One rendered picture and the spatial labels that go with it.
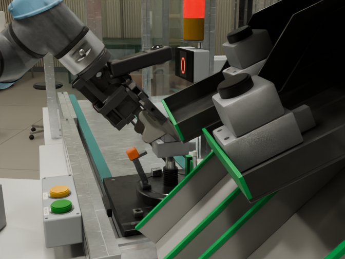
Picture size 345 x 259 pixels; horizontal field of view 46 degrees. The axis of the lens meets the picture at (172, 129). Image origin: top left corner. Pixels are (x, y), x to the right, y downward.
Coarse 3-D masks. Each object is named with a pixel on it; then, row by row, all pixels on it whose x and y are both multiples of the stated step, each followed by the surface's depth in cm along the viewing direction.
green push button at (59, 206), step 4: (56, 200) 79; (60, 200) 79; (64, 200) 79; (68, 200) 79; (52, 204) 77; (56, 204) 77; (60, 204) 77; (64, 204) 77; (68, 204) 77; (52, 208) 76; (56, 208) 76; (60, 208) 76; (64, 208) 76; (68, 208) 77; (56, 212) 76; (60, 212) 76; (64, 212) 76
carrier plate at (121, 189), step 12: (108, 180) 89; (120, 180) 89; (132, 180) 89; (108, 192) 83; (120, 192) 83; (132, 192) 83; (120, 204) 78; (132, 204) 78; (144, 204) 78; (120, 216) 73; (132, 216) 73; (144, 216) 73; (120, 228) 72; (132, 228) 69
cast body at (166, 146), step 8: (168, 136) 77; (152, 144) 80; (160, 144) 77; (168, 144) 77; (176, 144) 78; (184, 144) 78; (192, 144) 81; (160, 152) 77; (168, 152) 78; (176, 152) 78; (184, 152) 79
